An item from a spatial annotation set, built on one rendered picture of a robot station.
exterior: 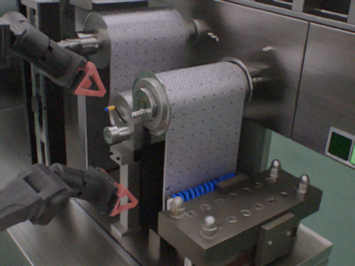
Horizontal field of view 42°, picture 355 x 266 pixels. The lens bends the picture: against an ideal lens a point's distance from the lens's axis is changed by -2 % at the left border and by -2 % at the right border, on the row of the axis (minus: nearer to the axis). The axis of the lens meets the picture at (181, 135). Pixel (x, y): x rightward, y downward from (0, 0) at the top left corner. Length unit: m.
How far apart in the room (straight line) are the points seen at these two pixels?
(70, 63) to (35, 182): 0.23
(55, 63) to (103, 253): 0.49
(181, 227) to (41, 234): 0.38
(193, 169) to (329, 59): 0.41
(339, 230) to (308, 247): 1.74
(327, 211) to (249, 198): 2.01
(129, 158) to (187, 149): 0.14
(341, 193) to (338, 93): 2.30
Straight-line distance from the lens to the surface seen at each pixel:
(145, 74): 1.04
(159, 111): 1.01
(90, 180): 0.94
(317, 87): 1.12
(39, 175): 0.85
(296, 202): 1.15
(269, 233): 1.07
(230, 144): 1.18
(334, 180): 3.51
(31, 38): 0.85
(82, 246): 1.17
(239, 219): 1.06
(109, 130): 1.05
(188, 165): 1.11
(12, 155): 1.61
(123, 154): 1.07
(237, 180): 1.17
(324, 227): 2.97
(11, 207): 0.80
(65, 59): 0.89
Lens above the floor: 1.63
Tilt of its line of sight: 25 degrees down
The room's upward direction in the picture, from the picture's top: 4 degrees clockwise
